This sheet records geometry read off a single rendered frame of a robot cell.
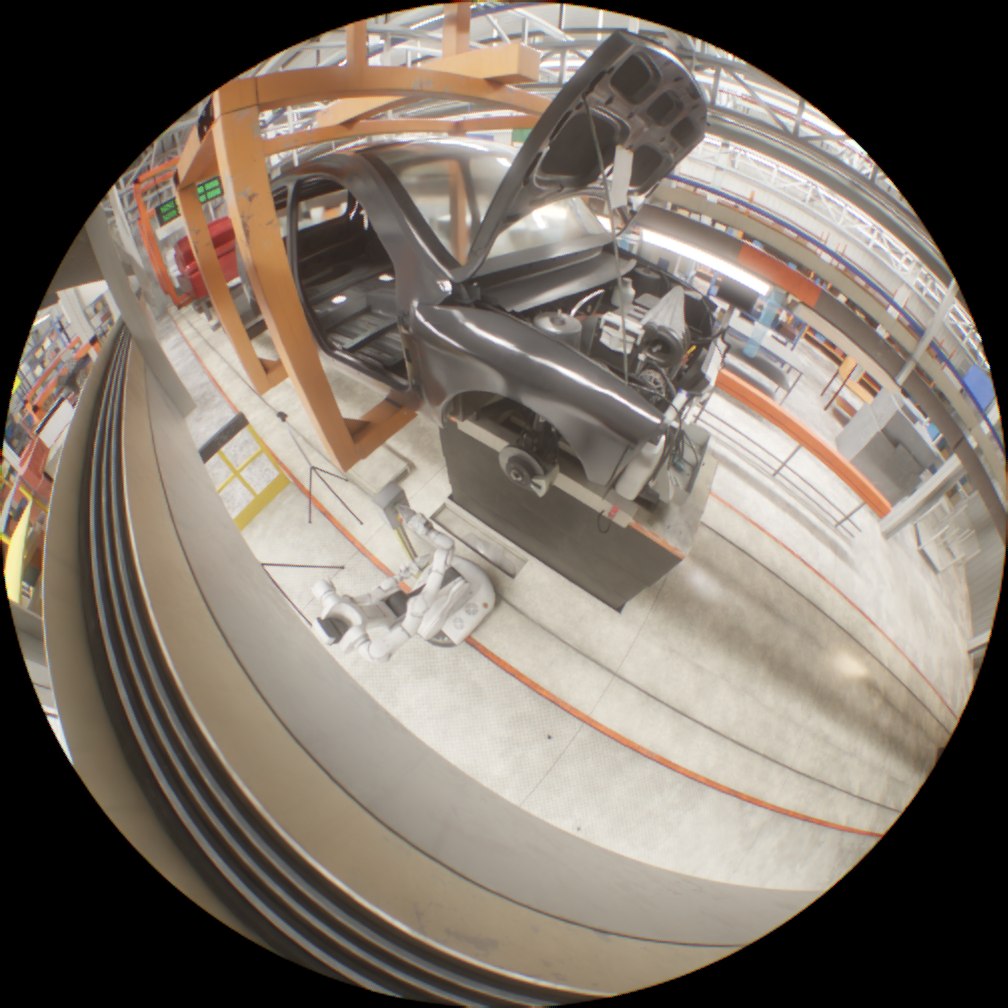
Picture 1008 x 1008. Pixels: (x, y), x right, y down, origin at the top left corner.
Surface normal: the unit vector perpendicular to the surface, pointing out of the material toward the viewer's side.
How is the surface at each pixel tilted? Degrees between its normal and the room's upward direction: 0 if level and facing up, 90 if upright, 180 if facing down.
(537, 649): 0
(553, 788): 0
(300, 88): 90
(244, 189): 90
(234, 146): 90
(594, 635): 0
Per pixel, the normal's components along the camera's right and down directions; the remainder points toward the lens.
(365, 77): 0.80, 0.52
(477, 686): 0.04, -0.53
